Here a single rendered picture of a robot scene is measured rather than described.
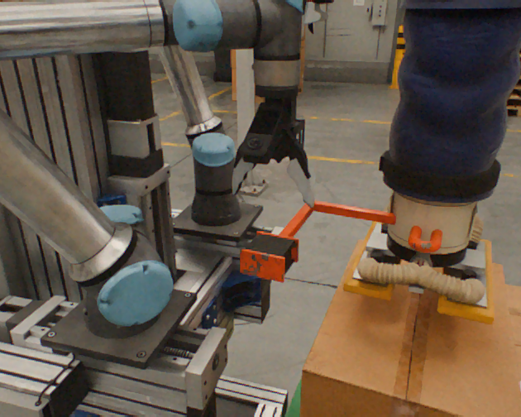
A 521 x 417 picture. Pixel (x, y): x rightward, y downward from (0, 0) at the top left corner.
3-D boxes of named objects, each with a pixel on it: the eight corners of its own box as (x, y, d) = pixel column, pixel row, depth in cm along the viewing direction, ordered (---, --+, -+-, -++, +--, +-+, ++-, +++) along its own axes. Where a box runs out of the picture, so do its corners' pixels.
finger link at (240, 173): (246, 186, 89) (272, 152, 84) (232, 197, 84) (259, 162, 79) (234, 175, 89) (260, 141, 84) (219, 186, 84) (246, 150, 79)
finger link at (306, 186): (333, 190, 82) (306, 146, 81) (323, 203, 77) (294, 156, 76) (318, 198, 84) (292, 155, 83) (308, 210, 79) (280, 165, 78)
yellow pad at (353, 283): (389, 302, 95) (393, 281, 93) (341, 291, 99) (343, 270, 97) (410, 232, 124) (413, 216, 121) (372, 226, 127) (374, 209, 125)
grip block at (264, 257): (283, 283, 83) (284, 259, 80) (240, 273, 86) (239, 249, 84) (298, 261, 90) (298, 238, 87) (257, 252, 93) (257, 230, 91)
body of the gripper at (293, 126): (305, 152, 83) (308, 83, 78) (289, 166, 76) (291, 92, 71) (266, 147, 86) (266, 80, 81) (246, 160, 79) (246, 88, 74)
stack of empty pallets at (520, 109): (530, 117, 687) (556, 19, 632) (448, 113, 717) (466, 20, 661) (514, 100, 799) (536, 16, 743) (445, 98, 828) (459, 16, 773)
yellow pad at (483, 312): (493, 326, 88) (499, 304, 86) (437, 313, 92) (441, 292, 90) (489, 246, 117) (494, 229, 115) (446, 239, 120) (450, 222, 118)
